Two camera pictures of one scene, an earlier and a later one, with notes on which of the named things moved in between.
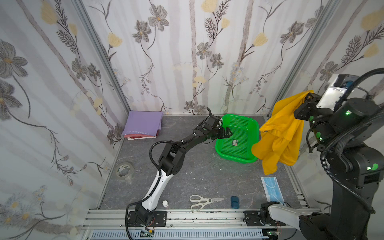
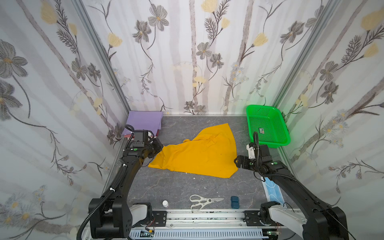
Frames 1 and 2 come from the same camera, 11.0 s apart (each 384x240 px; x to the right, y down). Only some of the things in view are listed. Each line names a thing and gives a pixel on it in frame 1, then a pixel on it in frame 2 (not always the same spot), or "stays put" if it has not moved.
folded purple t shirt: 146,123 stays put
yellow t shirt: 279,143 → 211,153
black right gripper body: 306,107 → 243,161
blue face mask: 272,190 stays put
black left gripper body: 216,131 → 154,145
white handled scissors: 201,201 stays put
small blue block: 235,202 stays put
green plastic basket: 237,147 → 269,122
